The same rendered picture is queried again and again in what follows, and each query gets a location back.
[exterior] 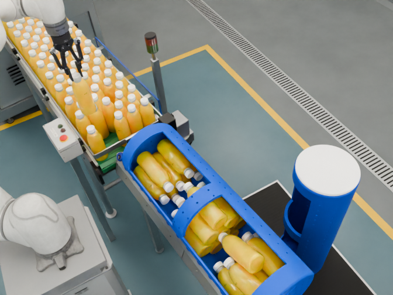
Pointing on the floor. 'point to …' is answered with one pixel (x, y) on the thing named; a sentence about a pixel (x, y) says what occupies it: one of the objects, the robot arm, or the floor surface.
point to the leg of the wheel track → (154, 233)
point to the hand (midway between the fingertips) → (74, 71)
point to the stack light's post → (159, 84)
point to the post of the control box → (92, 197)
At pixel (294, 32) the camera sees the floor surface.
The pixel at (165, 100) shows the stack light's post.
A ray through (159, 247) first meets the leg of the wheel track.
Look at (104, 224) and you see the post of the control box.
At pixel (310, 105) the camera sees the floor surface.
